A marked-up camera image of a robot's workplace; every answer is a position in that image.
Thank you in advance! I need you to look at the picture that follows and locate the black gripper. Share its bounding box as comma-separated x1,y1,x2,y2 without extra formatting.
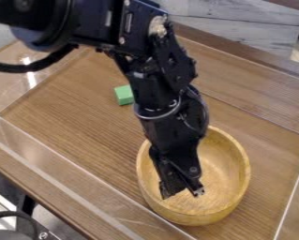
133,85,209,200

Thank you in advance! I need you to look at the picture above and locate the brown wooden bowl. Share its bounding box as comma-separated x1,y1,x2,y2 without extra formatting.
136,127,249,226

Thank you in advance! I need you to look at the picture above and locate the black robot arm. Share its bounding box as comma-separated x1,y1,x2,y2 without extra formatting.
0,0,209,199

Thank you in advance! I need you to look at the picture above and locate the green rectangular block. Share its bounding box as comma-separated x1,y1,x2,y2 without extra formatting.
113,85,133,106

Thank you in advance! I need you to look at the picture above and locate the clear acrylic tray wall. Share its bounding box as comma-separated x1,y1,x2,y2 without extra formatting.
0,117,194,240

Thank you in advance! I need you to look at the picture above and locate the black metal table frame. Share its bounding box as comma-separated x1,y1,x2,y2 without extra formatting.
14,195,49,240

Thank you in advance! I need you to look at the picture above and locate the black cable under table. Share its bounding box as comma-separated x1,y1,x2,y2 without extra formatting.
0,210,39,240

